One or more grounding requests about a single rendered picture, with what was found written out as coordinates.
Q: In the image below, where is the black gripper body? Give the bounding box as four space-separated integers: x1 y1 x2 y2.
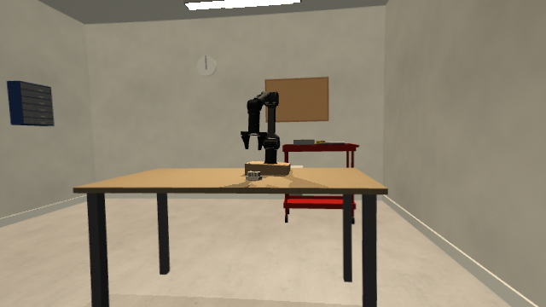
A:
241 123 267 136

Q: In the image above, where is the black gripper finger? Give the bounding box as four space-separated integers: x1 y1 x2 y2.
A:
241 135 250 149
258 135 266 150

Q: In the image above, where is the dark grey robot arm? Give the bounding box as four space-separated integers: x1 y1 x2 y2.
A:
247 91 280 164

